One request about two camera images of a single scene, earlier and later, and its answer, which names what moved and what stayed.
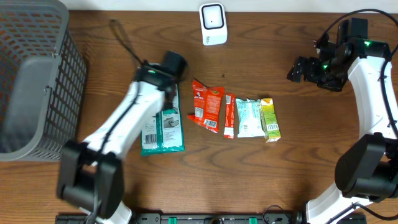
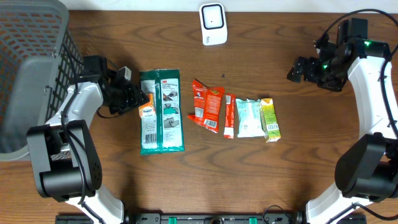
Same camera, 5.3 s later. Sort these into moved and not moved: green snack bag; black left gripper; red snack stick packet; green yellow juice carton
Moved: black left gripper
Not moved: green snack bag; green yellow juice carton; red snack stick packet
